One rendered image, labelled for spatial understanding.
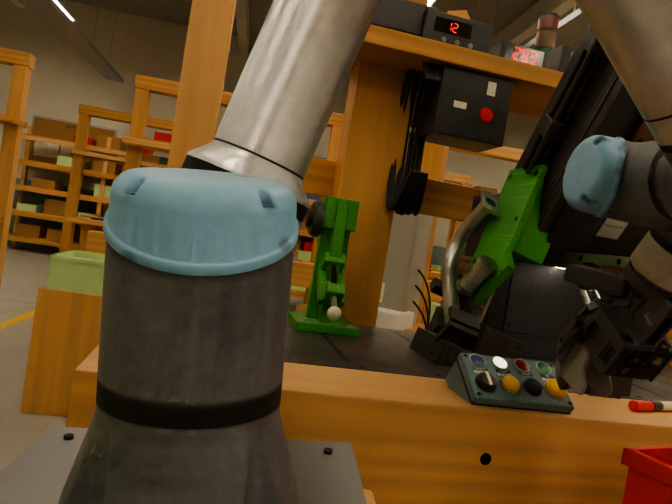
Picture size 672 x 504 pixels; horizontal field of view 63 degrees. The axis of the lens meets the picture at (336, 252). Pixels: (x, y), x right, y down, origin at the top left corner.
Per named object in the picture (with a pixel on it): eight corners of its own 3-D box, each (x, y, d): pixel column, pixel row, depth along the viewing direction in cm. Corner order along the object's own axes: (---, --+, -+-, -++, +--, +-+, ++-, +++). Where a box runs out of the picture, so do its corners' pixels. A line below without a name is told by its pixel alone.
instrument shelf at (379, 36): (694, 121, 132) (697, 105, 132) (332, 33, 113) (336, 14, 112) (619, 137, 156) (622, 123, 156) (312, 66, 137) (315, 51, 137)
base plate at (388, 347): (837, 431, 102) (839, 420, 102) (246, 370, 78) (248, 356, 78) (659, 370, 143) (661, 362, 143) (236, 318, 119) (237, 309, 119)
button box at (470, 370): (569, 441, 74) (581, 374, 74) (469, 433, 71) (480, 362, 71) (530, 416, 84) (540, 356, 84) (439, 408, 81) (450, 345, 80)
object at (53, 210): (177, 274, 984) (196, 151, 979) (-2, 248, 938) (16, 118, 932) (181, 271, 1038) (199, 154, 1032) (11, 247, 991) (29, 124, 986)
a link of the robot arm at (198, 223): (64, 402, 29) (79, 144, 28) (124, 341, 42) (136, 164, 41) (291, 411, 31) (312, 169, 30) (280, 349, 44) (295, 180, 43)
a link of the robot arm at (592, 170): (640, 118, 45) (754, 148, 47) (565, 135, 56) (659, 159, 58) (618, 211, 46) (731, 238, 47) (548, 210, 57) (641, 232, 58)
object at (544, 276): (609, 368, 121) (636, 215, 120) (484, 353, 114) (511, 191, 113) (559, 348, 139) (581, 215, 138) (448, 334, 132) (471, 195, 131)
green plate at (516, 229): (535, 292, 97) (581, 183, 98) (496, 273, 96) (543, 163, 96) (502, 284, 108) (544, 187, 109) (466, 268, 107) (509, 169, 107)
